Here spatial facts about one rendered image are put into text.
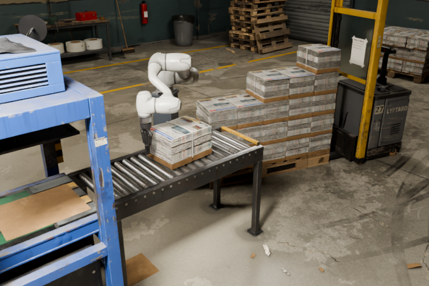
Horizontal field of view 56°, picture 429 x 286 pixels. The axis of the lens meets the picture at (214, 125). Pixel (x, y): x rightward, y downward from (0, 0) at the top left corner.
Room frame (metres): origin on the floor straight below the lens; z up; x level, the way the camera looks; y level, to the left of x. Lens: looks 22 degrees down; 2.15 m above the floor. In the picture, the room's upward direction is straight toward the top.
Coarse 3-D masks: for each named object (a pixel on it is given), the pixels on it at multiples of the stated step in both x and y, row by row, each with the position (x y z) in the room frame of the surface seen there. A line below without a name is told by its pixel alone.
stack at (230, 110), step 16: (224, 96) 4.01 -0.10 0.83; (240, 96) 4.00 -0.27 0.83; (208, 112) 3.59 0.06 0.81; (224, 112) 3.61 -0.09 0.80; (240, 112) 3.68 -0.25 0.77; (256, 112) 3.75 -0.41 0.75; (272, 112) 3.82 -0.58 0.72; (288, 112) 3.89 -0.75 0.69; (304, 112) 3.97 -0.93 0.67; (240, 128) 3.70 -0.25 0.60; (256, 128) 3.74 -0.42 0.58; (272, 128) 3.81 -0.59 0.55; (288, 128) 3.90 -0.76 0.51; (304, 128) 3.96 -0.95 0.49; (272, 144) 3.82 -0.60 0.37; (288, 144) 3.90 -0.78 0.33; (304, 144) 3.97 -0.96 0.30; (288, 160) 3.91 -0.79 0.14; (304, 160) 3.98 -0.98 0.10; (224, 176) 3.61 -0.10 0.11
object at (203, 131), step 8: (176, 120) 2.83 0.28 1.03; (184, 120) 2.82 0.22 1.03; (192, 120) 2.82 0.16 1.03; (192, 128) 2.67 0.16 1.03; (200, 128) 2.67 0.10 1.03; (208, 128) 2.70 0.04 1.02; (200, 136) 2.65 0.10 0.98; (208, 136) 2.70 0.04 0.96; (200, 144) 2.66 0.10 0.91; (208, 144) 2.71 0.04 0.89; (200, 152) 2.65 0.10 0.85
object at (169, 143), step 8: (152, 128) 2.66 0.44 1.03; (160, 128) 2.66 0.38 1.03; (168, 128) 2.66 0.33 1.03; (176, 128) 2.67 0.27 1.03; (160, 136) 2.55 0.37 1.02; (168, 136) 2.53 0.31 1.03; (176, 136) 2.53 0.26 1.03; (184, 136) 2.55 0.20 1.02; (152, 144) 2.64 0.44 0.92; (160, 144) 2.57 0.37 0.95; (168, 144) 2.49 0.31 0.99; (176, 144) 2.50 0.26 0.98; (184, 144) 2.55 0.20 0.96; (152, 152) 2.64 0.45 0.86; (160, 152) 2.57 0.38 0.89; (168, 152) 2.50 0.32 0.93; (176, 152) 2.50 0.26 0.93; (184, 152) 2.56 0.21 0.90; (168, 160) 2.51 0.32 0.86; (176, 160) 2.50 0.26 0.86
